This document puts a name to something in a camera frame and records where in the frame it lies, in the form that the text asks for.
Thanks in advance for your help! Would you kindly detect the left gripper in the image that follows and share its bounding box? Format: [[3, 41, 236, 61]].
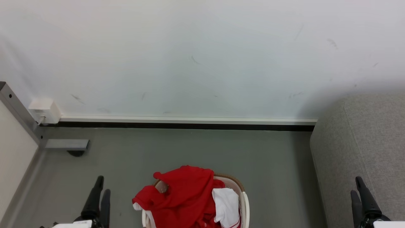
[[40, 175, 111, 228]]

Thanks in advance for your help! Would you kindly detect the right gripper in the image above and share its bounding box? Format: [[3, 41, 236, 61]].
[[350, 176, 405, 228]]

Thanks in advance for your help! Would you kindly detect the grey fabric sofa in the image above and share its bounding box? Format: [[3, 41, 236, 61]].
[[309, 92, 405, 228]]

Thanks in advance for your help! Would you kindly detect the white cloth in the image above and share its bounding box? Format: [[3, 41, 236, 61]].
[[211, 187, 241, 228]]

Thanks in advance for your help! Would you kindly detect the grey metal foot bar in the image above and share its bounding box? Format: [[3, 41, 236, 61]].
[[44, 139, 90, 151]]

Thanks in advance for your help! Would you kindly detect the beige partition panel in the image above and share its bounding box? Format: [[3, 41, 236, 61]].
[[0, 101, 40, 222]]

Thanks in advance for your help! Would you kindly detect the white and black baseboard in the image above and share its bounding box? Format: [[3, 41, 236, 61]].
[[41, 115, 318, 132]]

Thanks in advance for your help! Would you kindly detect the white laundry basket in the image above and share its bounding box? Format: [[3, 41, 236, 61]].
[[141, 173, 250, 228]]

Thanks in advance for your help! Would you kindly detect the white wall socket box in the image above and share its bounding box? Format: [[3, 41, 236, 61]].
[[28, 98, 62, 124]]

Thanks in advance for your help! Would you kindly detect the grey metal frame post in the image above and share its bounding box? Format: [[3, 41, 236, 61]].
[[0, 81, 47, 149]]

